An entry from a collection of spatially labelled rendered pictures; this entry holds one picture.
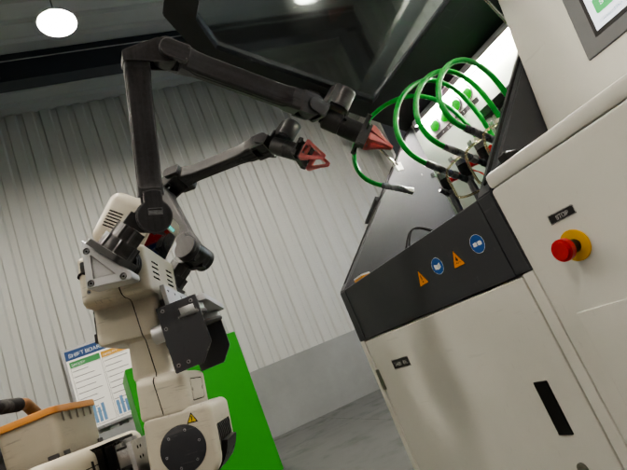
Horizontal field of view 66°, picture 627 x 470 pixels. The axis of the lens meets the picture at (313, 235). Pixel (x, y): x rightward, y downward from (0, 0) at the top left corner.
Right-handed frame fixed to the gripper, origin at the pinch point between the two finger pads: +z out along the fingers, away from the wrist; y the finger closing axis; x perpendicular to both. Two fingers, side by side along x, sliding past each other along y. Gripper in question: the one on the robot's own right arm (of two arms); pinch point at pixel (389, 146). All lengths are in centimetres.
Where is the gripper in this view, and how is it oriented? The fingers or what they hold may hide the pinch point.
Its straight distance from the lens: 134.8
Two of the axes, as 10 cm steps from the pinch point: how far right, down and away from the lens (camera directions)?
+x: -1.3, 2.9, 9.5
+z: 9.1, 4.1, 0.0
